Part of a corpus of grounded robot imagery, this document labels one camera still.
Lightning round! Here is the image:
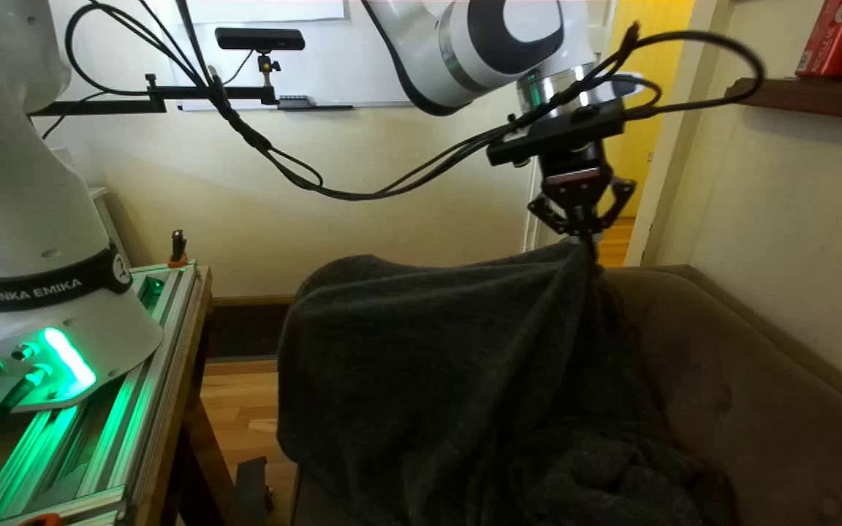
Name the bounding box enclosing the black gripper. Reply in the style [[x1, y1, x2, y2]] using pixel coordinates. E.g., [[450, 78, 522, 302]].
[[527, 139, 639, 233]]

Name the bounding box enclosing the grey blanket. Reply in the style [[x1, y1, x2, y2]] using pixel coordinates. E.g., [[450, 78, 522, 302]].
[[278, 240, 737, 526]]

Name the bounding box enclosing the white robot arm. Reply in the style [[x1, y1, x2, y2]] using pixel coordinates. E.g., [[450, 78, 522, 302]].
[[0, 0, 618, 411]]

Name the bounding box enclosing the dark wooden shelf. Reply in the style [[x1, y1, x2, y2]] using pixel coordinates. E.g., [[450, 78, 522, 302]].
[[728, 78, 842, 118]]

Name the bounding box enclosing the red box on shelf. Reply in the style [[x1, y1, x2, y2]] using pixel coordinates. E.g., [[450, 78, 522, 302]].
[[796, 0, 842, 78]]

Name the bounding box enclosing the brown tufted sofa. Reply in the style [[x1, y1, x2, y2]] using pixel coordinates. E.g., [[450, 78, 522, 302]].
[[291, 268, 842, 526]]

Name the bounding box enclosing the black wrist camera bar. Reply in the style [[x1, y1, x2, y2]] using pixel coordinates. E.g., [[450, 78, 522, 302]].
[[489, 102, 627, 163]]

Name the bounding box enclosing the black stereo camera on mount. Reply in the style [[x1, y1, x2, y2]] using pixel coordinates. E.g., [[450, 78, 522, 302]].
[[213, 26, 304, 49]]

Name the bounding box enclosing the black cable bundle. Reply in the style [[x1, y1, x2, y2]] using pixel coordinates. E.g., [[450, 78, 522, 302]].
[[61, 0, 767, 205]]

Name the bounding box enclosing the aluminium frame robot table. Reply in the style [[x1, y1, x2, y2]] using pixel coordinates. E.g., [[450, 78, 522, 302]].
[[0, 262, 240, 526]]

